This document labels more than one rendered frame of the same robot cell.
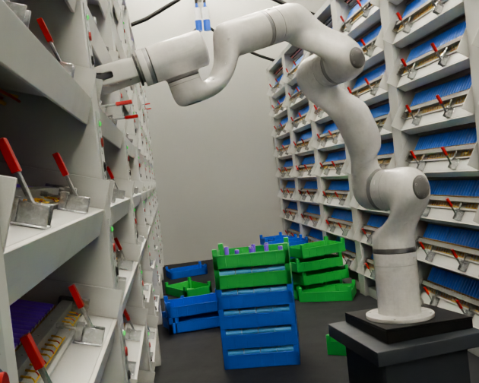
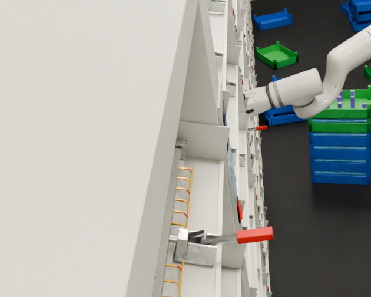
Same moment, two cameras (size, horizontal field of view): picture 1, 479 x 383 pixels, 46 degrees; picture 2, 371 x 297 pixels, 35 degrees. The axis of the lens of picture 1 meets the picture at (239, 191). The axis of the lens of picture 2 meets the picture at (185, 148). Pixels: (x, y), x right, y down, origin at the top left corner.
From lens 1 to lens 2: 1.18 m
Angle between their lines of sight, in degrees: 34
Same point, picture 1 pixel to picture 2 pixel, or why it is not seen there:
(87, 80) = (250, 179)
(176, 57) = (299, 96)
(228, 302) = (318, 140)
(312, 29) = not seen: outside the picture
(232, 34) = (342, 66)
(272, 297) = (353, 141)
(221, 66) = (332, 87)
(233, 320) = (321, 152)
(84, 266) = not seen: hidden behind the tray
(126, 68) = (264, 105)
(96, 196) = not seen: hidden behind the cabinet
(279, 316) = (357, 153)
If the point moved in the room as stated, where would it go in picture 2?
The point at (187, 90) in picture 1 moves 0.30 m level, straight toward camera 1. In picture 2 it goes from (305, 114) to (311, 168)
